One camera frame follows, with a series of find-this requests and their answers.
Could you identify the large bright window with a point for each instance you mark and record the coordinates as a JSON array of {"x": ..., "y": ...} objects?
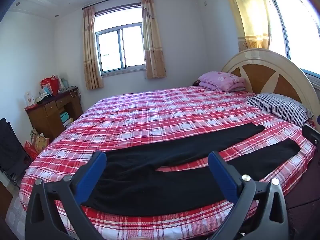
[{"x": 295, "y": 22}]

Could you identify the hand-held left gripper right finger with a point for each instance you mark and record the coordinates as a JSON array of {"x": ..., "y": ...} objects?
[{"x": 222, "y": 177}]

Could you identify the folded pink quilt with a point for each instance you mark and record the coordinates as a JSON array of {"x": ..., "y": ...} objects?
[{"x": 222, "y": 81}]

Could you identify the black pants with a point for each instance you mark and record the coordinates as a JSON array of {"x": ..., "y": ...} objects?
[{"x": 150, "y": 155}]

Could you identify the yellow patterned curtain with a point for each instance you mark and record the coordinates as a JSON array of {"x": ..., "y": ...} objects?
[{"x": 250, "y": 15}]

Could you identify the red gift bag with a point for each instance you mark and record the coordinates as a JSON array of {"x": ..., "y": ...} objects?
[{"x": 51, "y": 83}]

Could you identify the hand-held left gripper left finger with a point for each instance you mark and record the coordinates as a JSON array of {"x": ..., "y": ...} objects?
[{"x": 90, "y": 177}]

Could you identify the wooden desk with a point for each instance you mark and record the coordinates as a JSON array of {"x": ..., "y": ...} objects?
[{"x": 47, "y": 115}]

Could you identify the white and teal box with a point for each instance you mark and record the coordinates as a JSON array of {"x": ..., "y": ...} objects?
[{"x": 47, "y": 91}]

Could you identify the white floral paper bag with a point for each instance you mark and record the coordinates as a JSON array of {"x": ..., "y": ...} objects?
[{"x": 29, "y": 98}]

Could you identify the beige floral curtain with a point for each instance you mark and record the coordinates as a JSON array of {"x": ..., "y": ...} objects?
[
  {"x": 92, "y": 55},
  {"x": 152, "y": 42}
]

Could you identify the striped pillow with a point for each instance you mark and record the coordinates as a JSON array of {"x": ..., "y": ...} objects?
[{"x": 280, "y": 107}]

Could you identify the black folding chair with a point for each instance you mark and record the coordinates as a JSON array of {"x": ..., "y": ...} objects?
[{"x": 12, "y": 150}]

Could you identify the red plastic bag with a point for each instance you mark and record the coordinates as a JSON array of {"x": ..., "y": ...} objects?
[{"x": 30, "y": 151}]

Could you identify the cream and wood headboard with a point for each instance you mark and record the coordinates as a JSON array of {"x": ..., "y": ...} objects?
[{"x": 252, "y": 75}]

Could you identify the stack of teal boxes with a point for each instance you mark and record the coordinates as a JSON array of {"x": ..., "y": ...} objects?
[{"x": 65, "y": 119}]

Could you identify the sliding window with grey frame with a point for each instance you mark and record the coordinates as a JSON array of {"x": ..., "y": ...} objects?
[{"x": 120, "y": 47}]

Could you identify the red plaid bed sheet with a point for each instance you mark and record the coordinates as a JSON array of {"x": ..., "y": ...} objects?
[{"x": 150, "y": 110}]

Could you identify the patterned gift bag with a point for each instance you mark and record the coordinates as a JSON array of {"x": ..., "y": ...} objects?
[{"x": 41, "y": 142}]

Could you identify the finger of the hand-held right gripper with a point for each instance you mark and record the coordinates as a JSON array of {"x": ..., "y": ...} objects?
[{"x": 311, "y": 135}]

